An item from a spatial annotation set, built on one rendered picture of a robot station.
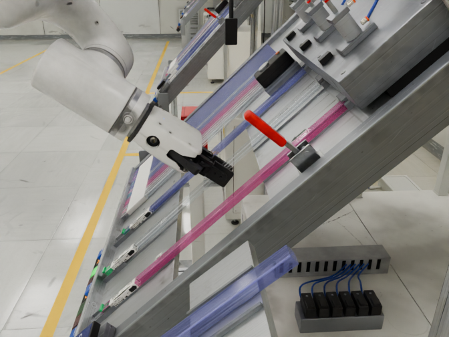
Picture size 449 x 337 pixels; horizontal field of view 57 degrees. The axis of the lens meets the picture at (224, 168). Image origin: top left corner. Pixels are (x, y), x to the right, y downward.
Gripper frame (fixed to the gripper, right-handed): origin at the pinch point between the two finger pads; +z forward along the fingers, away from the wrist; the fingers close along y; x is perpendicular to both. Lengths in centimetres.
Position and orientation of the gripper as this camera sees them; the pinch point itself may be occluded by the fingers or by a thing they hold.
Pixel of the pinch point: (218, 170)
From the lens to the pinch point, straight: 69.8
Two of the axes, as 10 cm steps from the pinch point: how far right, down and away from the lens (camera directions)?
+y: -0.6, -4.3, 9.0
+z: 8.0, 5.1, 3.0
